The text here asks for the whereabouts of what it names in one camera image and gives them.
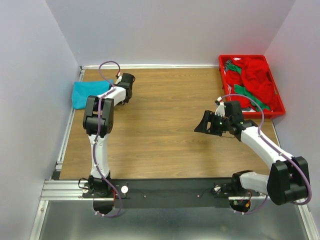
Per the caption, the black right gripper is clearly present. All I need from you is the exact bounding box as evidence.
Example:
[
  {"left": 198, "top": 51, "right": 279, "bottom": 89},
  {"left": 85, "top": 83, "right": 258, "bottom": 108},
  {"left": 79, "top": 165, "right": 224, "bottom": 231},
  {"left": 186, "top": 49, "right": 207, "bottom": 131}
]
[{"left": 194, "top": 109, "right": 232, "bottom": 136}]

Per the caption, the teal t-shirt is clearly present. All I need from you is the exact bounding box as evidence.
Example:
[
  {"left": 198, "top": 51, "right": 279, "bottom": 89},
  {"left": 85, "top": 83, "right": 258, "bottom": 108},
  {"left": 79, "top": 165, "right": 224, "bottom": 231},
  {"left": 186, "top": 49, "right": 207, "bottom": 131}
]
[{"left": 71, "top": 80, "right": 111, "bottom": 110}]

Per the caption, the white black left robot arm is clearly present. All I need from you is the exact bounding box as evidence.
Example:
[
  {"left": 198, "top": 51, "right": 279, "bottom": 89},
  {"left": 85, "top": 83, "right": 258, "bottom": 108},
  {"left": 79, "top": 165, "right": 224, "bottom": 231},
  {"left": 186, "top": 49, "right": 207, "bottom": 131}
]
[{"left": 82, "top": 73, "right": 136, "bottom": 198}]

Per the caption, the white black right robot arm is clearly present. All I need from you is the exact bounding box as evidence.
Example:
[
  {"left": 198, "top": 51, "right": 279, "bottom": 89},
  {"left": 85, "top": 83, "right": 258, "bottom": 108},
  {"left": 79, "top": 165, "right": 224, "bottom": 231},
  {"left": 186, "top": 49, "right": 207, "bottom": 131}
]
[{"left": 194, "top": 99, "right": 312, "bottom": 206}]

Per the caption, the green t-shirt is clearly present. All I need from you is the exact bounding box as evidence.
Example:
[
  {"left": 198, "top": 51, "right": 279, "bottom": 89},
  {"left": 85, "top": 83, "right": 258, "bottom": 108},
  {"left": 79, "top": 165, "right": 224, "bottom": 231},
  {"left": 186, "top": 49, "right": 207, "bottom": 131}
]
[{"left": 224, "top": 64, "right": 271, "bottom": 112}]

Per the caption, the red t-shirt pile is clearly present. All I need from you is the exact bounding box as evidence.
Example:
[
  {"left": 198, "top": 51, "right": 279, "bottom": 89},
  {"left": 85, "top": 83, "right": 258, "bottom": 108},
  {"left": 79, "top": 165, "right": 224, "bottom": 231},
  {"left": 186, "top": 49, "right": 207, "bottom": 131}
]
[{"left": 226, "top": 57, "right": 278, "bottom": 112}]

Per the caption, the grey garment in bin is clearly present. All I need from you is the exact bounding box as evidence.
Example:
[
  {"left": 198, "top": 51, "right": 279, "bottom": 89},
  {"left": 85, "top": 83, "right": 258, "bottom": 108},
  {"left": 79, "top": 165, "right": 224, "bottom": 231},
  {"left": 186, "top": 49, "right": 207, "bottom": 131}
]
[{"left": 223, "top": 59, "right": 233, "bottom": 72}]

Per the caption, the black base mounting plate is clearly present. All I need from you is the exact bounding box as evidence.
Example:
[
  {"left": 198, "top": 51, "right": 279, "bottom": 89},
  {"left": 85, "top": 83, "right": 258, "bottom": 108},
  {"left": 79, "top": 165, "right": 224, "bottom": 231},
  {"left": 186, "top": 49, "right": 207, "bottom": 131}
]
[{"left": 81, "top": 177, "right": 261, "bottom": 210}]

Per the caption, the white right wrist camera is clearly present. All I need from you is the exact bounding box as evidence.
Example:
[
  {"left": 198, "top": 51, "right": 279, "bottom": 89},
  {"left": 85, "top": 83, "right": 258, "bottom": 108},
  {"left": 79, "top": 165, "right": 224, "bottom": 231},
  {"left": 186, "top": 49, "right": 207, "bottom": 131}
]
[{"left": 214, "top": 97, "right": 225, "bottom": 118}]

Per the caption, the aluminium frame rail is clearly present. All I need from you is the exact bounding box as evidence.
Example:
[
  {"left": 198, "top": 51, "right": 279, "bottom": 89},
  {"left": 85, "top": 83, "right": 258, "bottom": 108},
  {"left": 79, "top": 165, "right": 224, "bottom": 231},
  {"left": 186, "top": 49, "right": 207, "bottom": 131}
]
[{"left": 31, "top": 68, "right": 317, "bottom": 240}]

